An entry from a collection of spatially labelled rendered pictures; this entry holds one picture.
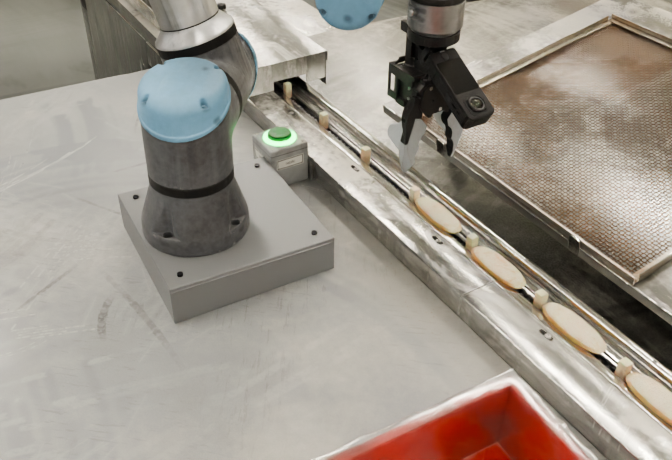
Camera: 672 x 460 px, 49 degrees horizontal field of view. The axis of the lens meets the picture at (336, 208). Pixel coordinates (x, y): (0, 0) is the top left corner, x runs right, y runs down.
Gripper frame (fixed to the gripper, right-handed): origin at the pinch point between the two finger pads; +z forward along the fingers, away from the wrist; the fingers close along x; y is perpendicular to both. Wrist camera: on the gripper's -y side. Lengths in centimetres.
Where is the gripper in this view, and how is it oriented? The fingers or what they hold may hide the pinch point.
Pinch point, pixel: (431, 160)
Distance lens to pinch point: 111.9
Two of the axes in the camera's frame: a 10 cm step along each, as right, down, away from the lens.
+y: -5.3, -5.1, 6.8
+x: -8.5, 3.1, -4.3
